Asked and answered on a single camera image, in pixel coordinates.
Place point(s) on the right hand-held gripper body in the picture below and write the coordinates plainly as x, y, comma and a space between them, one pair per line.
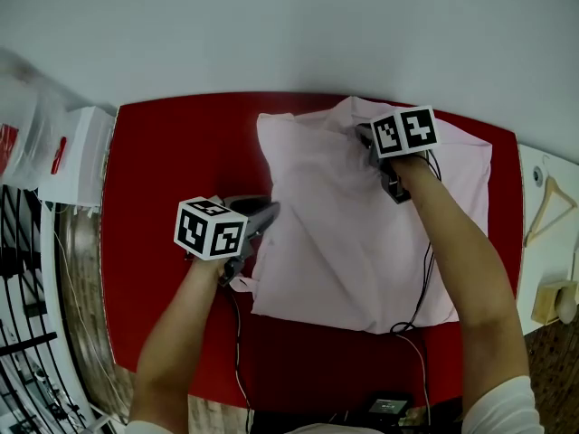
405, 134

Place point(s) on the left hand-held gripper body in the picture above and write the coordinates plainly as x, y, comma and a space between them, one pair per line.
210, 229

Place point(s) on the pink robe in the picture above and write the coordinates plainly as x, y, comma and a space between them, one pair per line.
325, 242

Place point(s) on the person's right forearm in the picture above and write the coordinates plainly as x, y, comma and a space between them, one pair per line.
470, 278

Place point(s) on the person's left forearm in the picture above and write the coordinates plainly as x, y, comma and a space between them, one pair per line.
172, 346

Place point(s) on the red tablecloth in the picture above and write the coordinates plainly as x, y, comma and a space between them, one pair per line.
181, 152

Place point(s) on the round grey table grommet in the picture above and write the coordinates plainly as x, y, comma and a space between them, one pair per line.
537, 176

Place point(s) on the wooden clothes hanger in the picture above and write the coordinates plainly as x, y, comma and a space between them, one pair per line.
549, 197

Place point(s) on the white side table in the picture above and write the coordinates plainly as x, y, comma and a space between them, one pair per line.
549, 224

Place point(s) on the clear water jug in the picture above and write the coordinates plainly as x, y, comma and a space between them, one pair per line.
27, 125

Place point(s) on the black metal railing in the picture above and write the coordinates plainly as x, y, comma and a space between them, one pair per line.
27, 333

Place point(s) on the light wooden box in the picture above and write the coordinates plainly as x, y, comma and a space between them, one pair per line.
545, 305

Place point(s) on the black device with screen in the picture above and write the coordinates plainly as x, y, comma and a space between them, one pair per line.
386, 406

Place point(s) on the person's white shirt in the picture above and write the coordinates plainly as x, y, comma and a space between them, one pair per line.
502, 405

